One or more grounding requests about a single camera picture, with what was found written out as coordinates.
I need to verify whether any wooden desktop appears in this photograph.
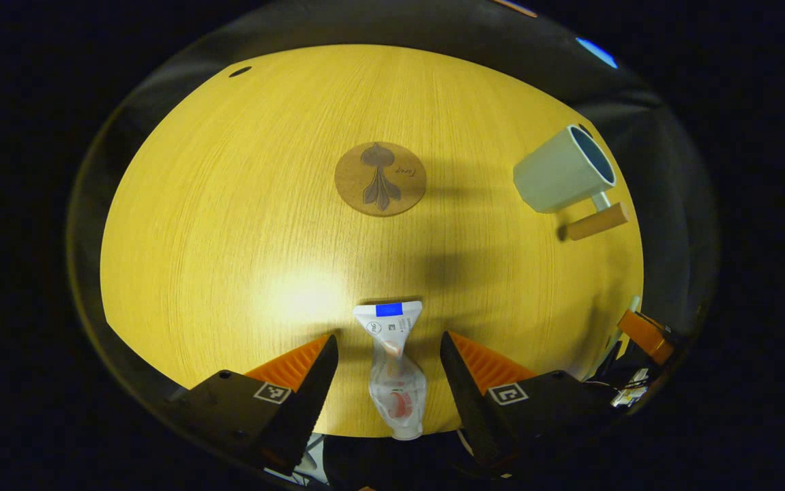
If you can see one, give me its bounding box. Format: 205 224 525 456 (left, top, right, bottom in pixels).
100 44 644 437

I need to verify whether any pale green cup wooden handle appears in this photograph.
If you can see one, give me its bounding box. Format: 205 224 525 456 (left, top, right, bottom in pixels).
513 125 630 241

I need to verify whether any black backdrop cloth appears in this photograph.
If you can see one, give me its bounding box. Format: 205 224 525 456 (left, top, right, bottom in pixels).
68 0 720 437

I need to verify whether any round cork coaster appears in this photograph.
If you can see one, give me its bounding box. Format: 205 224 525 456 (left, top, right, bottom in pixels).
334 141 427 218

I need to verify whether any white toothpaste tube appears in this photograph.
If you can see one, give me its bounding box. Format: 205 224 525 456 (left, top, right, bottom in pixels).
353 301 428 441

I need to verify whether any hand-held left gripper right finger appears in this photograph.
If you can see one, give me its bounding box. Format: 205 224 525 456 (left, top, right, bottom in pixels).
440 331 614 478

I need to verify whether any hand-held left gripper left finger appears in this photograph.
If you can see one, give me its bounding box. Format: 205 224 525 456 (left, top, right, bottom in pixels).
167 334 340 477

